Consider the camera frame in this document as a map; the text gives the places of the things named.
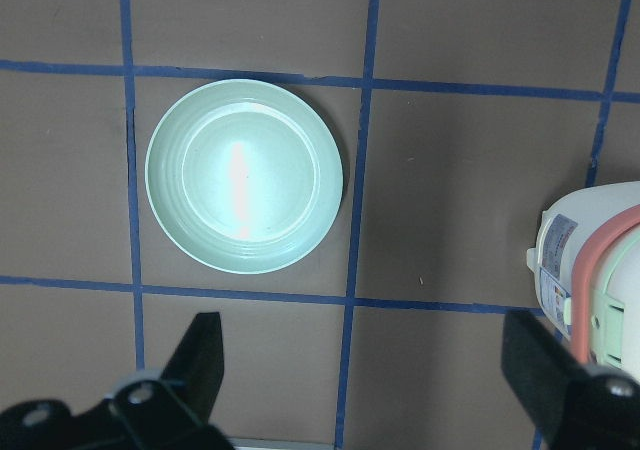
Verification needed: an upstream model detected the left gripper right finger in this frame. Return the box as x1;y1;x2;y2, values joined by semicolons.
501;310;589;435

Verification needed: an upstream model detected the white rice cooker pink handle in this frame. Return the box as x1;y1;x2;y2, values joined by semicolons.
525;180;640;371

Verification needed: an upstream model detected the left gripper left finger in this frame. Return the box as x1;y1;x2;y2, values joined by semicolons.
160;312;223;423

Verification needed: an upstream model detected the mint green plate far side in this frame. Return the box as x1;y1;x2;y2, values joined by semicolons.
144;79;344;275

